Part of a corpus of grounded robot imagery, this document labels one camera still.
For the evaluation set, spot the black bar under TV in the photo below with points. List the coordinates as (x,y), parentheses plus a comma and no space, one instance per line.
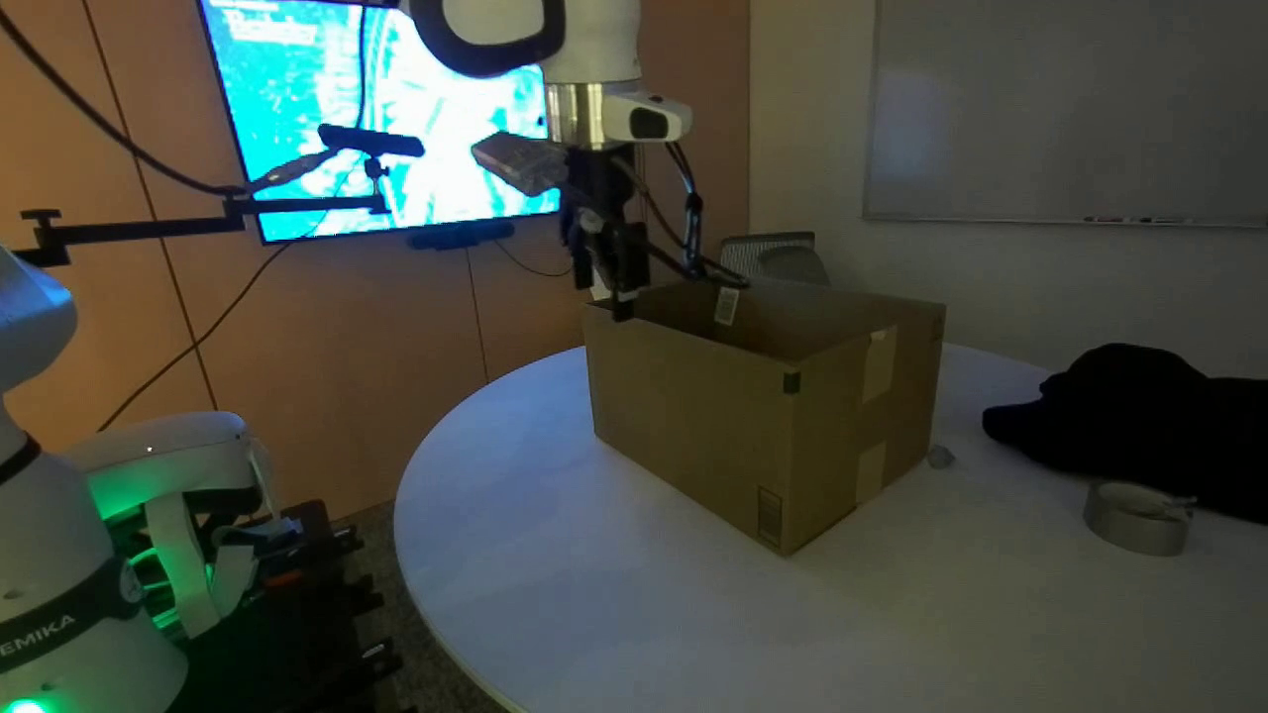
(463,234)

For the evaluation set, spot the wall whiteboard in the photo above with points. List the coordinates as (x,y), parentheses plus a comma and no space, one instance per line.
(1070,106)

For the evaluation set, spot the grey tape roll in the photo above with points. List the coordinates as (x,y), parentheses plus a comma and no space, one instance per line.
(1136,516)

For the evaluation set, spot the open brown cardboard box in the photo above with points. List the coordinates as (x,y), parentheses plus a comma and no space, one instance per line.
(778,409)

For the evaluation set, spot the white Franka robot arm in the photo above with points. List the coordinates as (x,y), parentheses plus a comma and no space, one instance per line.
(596,52)

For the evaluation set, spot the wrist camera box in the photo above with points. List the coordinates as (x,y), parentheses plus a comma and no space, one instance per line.
(515,165)

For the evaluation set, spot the black crumpled garment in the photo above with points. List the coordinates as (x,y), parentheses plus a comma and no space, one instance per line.
(1152,421)

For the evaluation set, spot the black exterior camera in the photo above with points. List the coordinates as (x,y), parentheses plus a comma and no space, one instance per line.
(375,139)

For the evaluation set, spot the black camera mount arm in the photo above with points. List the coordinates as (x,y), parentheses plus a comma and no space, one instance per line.
(144,226)

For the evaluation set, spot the wall mounted TV screen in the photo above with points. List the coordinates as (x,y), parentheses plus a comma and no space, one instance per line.
(357,91)

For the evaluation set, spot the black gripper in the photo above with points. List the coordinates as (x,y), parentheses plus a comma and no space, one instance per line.
(605,200)

